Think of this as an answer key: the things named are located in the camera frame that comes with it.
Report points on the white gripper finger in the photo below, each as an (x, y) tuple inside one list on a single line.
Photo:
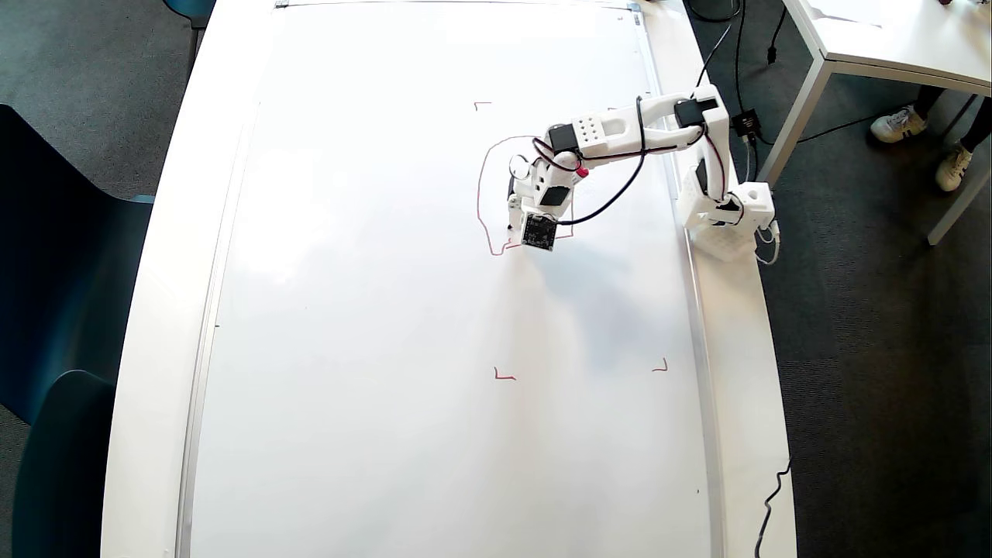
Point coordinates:
[(515, 208)]

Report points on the red whiteboard marker pen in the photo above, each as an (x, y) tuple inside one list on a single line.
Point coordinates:
[(581, 172)]

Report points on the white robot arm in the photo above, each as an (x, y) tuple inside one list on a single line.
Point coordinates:
[(620, 136)]

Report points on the small black adapter box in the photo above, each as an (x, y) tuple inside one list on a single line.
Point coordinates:
[(745, 122)]

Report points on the dark blue chair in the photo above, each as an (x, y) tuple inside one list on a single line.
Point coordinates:
[(54, 256), (188, 9), (62, 473)]

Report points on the white table with grey legs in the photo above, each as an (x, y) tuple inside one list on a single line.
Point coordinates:
[(907, 39)]

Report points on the dark trouser leg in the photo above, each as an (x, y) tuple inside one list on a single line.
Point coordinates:
[(930, 99), (978, 124)]

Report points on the white whiteboard with metal frame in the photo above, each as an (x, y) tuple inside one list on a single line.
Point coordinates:
[(387, 310)]

